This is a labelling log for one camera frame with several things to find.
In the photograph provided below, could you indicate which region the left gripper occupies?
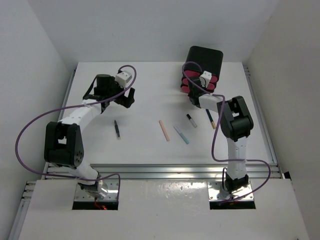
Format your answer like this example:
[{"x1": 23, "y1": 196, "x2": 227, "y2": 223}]
[{"x1": 105, "y1": 75, "x2": 134, "y2": 108}]

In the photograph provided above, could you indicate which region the pink drawer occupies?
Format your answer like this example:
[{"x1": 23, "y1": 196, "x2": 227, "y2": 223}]
[
  {"x1": 184, "y1": 70, "x2": 219, "y2": 80},
  {"x1": 180, "y1": 76, "x2": 218, "y2": 91},
  {"x1": 179, "y1": 83, "x2": 215, "y2": 94}
]

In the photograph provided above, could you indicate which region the black lipstick pen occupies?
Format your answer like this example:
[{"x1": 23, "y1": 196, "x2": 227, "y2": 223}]
[{"x1": 114, "y1": 120, "x2": 121, "y2": 140}]

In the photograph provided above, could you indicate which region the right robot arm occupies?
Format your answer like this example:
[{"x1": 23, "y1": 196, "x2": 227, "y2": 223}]
[{"x1": 187, "y1": 75, "x2": 254, "y2": 197}]

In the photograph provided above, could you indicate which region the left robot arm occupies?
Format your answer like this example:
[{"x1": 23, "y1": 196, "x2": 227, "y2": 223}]
[{"x1": 44, "y1": 70, "x2": 135, "y2": 199}]

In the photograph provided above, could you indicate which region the clear black-cap lip gloss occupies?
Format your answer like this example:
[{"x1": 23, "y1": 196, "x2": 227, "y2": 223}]
[{"x1": 186, "y1": 114, "x2": 198, "y2": 128}]

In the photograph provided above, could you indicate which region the black drawer cabinet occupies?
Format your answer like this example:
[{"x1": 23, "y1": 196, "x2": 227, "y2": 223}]
[{"x1": 185, "y1": 45, "x2": 224, "y2": 82}]

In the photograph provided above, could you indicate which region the black gold eyeliner pencil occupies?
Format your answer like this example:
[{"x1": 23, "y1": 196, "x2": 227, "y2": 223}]
[{"x1": 205, "y1": 109, "x2": 216, "y2": 130}]

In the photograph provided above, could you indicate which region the pink stick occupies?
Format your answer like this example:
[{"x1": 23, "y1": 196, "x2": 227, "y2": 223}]
[{"x1": 158, "y1": 120, "x2": 170, "y2": 142}]

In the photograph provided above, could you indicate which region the light blue mascara tube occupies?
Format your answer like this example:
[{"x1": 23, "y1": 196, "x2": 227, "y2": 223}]
[{"x1": 173, "y1": 126, "x2": 190, "y2": 145}]

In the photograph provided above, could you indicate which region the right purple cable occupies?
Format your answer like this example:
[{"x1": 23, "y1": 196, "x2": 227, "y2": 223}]
[{"x1": 181, "y1": 61, "x2": 272, "y2": 201}]

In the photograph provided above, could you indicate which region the purple cable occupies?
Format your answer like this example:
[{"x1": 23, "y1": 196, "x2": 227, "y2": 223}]
[
  {"x1": 14, "y1": 64, "x2": 138, "y2": 201},
  {"x1": 181, "y1": 61, "x2": 272, "y2": 201}
]

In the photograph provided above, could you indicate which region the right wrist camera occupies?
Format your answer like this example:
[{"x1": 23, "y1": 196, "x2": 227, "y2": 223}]
[{"x1": 199, "y1": 71, "x2": 212, "y2": 88}]

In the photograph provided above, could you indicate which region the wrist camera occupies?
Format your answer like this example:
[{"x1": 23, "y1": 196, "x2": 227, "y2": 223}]
[
  {"x1": 199, "y1": 71, "x2": 212, "y2": 88},
  {"x1": 114, "y1": 71, "x2": 132, "y2": 89}
]

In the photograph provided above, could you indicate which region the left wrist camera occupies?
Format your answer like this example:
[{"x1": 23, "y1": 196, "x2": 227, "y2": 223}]
[{"x1": 114, "y1": 71, "x2": 132, "y2": 89}]

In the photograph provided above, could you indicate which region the aluminium rail frame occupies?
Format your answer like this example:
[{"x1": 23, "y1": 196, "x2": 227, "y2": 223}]
[{"x1": 19, "y1": 62, "x2": 298, "y2": 240}]

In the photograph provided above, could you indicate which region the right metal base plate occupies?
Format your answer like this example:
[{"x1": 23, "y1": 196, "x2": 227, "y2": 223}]
[{"x1": 207, "y1": 179, "x2": 254, "y2": 203}]

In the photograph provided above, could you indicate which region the metal base plate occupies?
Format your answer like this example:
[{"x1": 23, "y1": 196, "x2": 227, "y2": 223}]
[
  {"x1": 74, "y1": 180, "x2": 119, "y2": 202},
  {"x1": 207, "y1": 179, "x2": 254, "y2": 203}
]

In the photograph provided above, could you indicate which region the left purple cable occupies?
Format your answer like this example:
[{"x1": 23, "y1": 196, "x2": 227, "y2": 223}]
[{"x1": 14, "y1": 64, "x2": 138, "y2": 201}]

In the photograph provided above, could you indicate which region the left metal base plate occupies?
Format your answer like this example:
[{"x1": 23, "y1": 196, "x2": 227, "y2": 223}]
[{"x1": 74, "y1": 180, "x2": 119, "y2": 202}]

